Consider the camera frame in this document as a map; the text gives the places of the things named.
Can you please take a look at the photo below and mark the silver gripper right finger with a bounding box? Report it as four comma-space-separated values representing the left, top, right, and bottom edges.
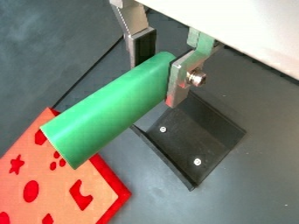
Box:
165, 27, 222, 108

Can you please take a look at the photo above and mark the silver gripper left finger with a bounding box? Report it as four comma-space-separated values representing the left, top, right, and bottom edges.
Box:
107, 0, 156, 67

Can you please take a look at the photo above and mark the green cylinder peg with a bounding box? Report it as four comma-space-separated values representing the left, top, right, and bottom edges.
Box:
41, 52, 173, 169

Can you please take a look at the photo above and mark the black regrasp holder fixture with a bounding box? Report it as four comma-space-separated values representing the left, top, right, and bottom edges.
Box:
130, 91, 246, 191

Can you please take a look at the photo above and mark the red foam shape board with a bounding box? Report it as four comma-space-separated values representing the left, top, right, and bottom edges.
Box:
0, 108, 130, 224

